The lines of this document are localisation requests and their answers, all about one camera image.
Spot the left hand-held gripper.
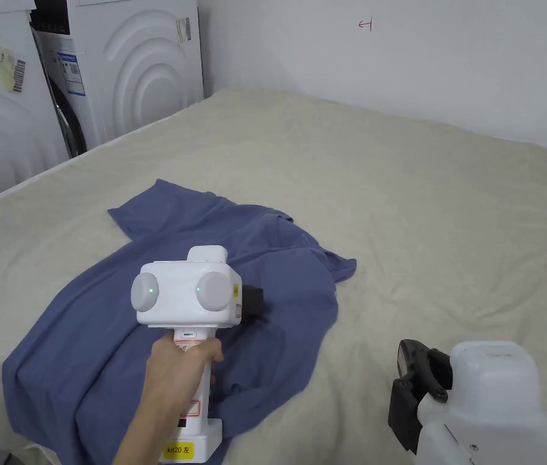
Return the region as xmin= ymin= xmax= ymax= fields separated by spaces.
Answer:
xmin=130 ymin=245 xmax=265 ymax=461

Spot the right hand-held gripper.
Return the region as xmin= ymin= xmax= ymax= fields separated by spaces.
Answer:
xmin=387 ymin=338 xmax=547 ymax=465

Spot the dark blue shirt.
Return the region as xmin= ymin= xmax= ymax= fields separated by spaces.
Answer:
xmin=2 ymin=179 xmax=358 ymax=465

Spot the person's left forearm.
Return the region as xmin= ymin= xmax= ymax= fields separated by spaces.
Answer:
xmin=111 ymin=399 xmax=185 ymax=465

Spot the person's left hand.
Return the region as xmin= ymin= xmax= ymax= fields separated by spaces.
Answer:
xmin=145 ymin=336 xmax=226 ymax=418

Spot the bed with beige sheet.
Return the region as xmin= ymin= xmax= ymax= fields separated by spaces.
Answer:
xmin=0 ymin=87 xmax=547 ymax=465

